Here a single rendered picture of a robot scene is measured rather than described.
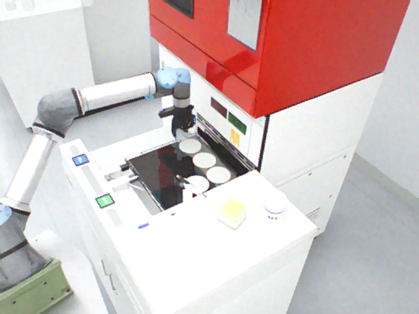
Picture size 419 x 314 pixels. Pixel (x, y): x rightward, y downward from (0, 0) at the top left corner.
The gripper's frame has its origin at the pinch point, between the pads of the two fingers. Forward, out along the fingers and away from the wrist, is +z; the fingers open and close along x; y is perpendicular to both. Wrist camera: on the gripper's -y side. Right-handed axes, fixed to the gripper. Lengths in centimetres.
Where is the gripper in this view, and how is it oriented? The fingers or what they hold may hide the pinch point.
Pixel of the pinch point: (177, 139)
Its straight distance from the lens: 174.7
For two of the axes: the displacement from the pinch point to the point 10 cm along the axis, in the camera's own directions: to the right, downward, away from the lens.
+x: 4.5, -5.7, 6.9
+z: -0.4, 7.5, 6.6
